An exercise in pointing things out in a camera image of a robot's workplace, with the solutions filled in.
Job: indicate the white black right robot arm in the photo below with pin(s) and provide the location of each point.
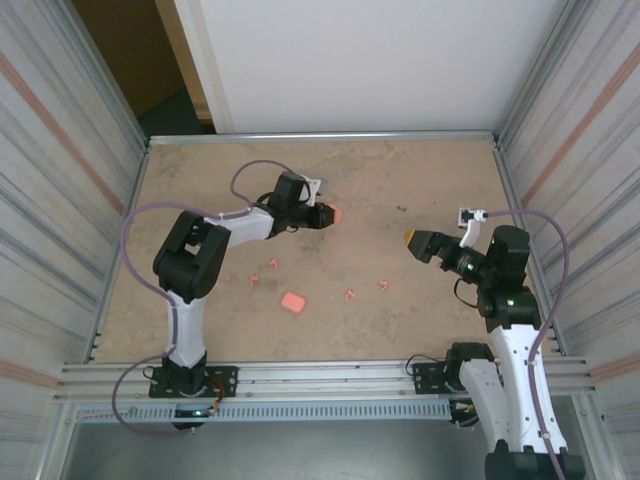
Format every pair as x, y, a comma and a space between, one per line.
515, 360

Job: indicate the aluminium arm base rail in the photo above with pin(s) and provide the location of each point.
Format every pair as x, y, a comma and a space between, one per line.
325, 375

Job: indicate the striped corrugated enclosure panel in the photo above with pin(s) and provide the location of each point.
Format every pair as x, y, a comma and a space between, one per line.
50, 150
590, 150

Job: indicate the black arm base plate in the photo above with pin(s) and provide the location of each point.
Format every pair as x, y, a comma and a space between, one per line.
425, 377
225, 380

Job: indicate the brown wooden door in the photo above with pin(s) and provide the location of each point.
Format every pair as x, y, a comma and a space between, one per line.
130, 50

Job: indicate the aluminium frame rail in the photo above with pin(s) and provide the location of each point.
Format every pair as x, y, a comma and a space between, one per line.
105, 305
508, 175
325, 136

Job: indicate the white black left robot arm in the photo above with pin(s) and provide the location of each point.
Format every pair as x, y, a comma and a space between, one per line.
187, 325

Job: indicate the aluminium corner post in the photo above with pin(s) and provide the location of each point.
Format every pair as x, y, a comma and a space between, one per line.
542, 67

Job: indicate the white door frame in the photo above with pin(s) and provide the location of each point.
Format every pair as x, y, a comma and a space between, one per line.
202, 75

